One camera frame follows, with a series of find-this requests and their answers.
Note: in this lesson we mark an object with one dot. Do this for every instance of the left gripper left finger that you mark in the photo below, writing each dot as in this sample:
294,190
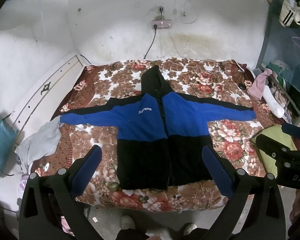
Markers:
49,209

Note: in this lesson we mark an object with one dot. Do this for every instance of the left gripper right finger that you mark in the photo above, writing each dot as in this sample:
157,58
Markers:
254,209

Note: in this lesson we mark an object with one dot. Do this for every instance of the right white shoe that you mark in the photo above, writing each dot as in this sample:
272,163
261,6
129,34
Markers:
188,228

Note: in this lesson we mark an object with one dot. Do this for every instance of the white striped hanging bag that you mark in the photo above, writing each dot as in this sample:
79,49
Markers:
290,13

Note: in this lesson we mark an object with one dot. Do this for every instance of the blue and black hooded jacket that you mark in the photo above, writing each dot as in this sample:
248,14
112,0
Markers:
161,133

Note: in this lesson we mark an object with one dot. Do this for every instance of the floral brown bed blanket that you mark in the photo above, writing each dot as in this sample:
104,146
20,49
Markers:
204,79

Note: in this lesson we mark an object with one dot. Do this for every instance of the left white shoe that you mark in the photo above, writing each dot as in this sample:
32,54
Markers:
127,222

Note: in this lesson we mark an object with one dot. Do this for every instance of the white folded garment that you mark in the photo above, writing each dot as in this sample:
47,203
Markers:
274,106

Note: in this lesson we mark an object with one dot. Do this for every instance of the white wooden headboard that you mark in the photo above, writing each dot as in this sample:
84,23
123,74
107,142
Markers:
39,104

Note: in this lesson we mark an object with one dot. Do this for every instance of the yellow green cloth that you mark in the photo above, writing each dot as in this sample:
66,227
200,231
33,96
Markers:
274,132

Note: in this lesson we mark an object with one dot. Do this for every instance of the pink cloth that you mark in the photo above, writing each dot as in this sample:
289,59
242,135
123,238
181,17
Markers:
257,88

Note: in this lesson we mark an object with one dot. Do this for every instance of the white wall power strip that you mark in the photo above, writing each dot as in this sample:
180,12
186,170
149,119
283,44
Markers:
162,24

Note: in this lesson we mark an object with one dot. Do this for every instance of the grey white cloth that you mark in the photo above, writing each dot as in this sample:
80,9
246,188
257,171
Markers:
40,144

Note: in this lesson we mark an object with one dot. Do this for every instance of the white shoe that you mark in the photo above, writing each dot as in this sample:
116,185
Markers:
188,228
127,222

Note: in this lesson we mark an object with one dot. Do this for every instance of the small black oval object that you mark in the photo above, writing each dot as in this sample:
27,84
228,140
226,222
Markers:
242,86

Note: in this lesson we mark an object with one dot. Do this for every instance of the teal plastic bag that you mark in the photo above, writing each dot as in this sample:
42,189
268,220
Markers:
0,142

